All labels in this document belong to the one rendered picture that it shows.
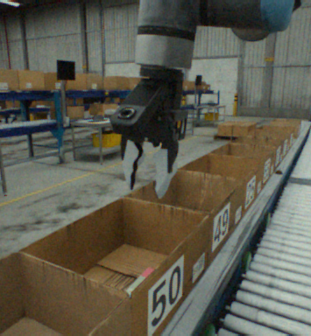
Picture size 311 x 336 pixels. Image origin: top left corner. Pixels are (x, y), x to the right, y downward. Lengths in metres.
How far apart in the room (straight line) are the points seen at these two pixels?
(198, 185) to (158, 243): 0.40
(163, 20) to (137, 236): 0.69
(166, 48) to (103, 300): 0.43
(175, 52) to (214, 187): 0.85
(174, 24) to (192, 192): 0.91
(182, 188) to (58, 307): 0.79
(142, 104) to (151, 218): 0.54
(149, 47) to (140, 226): 0.62
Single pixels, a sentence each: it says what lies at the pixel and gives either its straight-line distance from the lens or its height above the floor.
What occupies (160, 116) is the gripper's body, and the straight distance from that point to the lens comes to 0.48.
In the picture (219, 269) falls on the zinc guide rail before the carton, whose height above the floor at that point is 0.89.
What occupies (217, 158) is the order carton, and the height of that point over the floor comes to 1.03.
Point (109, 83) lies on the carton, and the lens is 8.22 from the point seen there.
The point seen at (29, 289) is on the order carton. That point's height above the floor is 0.97.
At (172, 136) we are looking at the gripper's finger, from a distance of 0.48.
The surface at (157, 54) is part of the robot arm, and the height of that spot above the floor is 1.43.
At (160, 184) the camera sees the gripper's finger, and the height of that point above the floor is 1.23.
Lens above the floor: 1.38
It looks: 16 degrees down
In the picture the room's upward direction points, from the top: straight up
